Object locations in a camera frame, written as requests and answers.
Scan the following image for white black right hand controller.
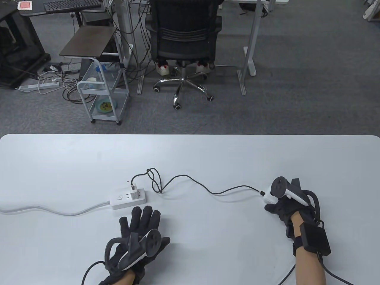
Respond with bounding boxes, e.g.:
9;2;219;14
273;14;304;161
263;177;321;222

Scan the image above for black left glove cable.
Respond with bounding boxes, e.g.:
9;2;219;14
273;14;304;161
81;261;105;285

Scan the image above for white power strip with cord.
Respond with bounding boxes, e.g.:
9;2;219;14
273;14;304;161
0;189;147;216

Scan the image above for hanging black desk cables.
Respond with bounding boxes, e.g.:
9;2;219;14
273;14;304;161
114;0;155;81

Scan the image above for dark wooden side table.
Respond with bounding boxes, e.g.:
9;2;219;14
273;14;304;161
59;26;125;64

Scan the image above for person's left hand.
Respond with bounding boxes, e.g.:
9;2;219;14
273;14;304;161
105;206;171;278

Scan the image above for thin black charging cable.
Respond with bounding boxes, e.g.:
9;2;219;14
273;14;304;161
131;168;265;197

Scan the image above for person's right forearm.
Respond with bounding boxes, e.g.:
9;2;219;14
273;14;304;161
289;213;327;285

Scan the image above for black keyboard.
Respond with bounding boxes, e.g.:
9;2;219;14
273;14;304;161
43;0;102;14

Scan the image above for long white floor power strip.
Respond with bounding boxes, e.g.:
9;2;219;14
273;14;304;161
15;81;60;92

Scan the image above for black mesh office chair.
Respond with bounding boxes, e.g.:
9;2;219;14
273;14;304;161
146;0;223;111

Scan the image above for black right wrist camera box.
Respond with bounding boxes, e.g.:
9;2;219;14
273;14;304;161
286;222;332;257

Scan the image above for tangle of floor cables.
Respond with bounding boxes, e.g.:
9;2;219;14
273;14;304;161
37;62;87;105

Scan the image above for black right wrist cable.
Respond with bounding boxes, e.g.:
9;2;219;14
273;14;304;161
278;264;297;285
316;252;356;285

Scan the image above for person's left forearm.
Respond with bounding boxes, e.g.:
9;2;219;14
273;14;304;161
118;271;137;285

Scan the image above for green plate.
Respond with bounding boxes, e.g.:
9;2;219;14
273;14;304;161
95;100;118;115

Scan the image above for white metal rolling cart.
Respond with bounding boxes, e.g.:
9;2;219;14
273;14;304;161
77;58;130;126

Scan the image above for white charger plug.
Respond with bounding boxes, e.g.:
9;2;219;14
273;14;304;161
129;183;142;202

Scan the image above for black cabinet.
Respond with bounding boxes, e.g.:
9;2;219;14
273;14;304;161
0;5;52;89

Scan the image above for white desk frame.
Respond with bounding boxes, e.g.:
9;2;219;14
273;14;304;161
119;0;290;96

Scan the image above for dark keyboard desk top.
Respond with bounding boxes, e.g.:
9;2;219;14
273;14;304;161
18;0;106;17

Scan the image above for black white left hand controller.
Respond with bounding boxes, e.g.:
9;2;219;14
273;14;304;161
104;229;162;272

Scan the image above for white object with grey edge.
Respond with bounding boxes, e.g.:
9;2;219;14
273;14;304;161
363;0;380;22

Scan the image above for person's right hand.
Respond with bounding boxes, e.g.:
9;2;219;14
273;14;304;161
264;196;316;229

